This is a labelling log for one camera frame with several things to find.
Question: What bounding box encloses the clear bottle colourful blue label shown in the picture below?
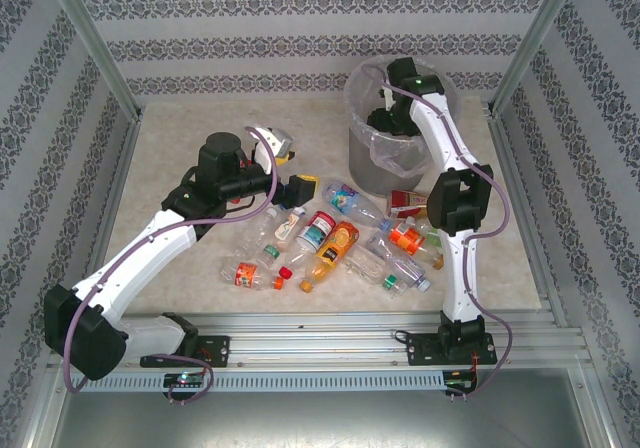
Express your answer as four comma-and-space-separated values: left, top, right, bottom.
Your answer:
321, 180, 393, 233

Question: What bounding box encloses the red white label bottle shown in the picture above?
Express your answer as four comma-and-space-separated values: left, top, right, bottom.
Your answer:
278, 210, 338, 280

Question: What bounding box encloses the square clear bottle crane label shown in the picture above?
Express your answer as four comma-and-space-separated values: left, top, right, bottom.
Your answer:
271, 205, 309, 250

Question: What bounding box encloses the plain clear bottle white cap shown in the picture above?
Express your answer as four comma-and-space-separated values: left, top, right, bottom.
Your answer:
238, 206, 280, 255

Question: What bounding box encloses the small clear bottle green cap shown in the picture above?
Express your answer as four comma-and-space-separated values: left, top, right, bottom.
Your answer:
252, 243, 282, 270

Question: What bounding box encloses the ribbed clear bottle green cap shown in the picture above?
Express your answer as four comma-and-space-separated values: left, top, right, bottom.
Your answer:
343, 247, 407, 298

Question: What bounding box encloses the red label tea bottle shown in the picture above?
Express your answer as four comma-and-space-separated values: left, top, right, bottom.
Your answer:
385, 189, 431, 219

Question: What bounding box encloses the orange label bottle brown cap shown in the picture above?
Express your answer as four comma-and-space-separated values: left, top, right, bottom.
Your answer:
387, 219, 446, 271

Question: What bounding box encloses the plain clear bottle blue cap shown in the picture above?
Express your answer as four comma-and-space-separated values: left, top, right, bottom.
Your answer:
366, 231, 432, 293

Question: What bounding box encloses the green label bottle white cap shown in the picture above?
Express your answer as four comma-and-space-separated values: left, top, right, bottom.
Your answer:
405, 215, 445, 250

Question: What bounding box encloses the clear plastic trash bin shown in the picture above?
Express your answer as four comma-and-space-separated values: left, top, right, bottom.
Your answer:
344, 55, 462, 198

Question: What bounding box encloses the clear plastic bin liner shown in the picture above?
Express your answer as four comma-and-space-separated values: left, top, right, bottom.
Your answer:
344, 55, 462, 182

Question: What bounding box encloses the orange juice bottle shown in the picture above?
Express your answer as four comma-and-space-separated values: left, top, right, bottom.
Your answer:
298, 220, 361, 294

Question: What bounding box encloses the small circuit board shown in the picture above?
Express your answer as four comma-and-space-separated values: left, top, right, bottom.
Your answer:
163, 371, 209, 390
443, 369, 480, 394

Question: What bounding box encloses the grey metal panel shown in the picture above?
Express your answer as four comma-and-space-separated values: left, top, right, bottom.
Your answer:
47, 367, 619, 448

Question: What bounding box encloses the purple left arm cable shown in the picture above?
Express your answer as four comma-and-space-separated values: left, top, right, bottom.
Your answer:
62, 125, 279, 407

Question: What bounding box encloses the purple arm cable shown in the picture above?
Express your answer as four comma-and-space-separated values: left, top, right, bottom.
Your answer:
62, 125, 279, 407
362, 62, 515, 404

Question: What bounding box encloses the thin black cable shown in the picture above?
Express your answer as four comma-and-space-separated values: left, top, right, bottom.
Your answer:
222, 195, 266, 217

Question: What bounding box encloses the aluminium side rail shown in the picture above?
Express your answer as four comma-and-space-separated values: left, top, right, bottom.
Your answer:
64, 115, 146, 334
487, 107, 571, 329

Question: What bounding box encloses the aluminium frame post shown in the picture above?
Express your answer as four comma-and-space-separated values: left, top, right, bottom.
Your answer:
42, 0, 144, 122
489, 0, 586, 114

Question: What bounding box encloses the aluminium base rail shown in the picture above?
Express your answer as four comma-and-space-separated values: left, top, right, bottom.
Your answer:
47, 310, 596, 369

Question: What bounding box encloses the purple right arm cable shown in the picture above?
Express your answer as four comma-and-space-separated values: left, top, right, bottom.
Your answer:
362, 62, 515, 404

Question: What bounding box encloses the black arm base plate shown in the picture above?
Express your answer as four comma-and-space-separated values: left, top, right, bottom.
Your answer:
403, 331, 497, 368
139, 335, 232, 369

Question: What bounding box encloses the slotted grey cable duct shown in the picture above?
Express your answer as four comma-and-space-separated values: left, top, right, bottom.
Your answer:
67, 370, 446, 394

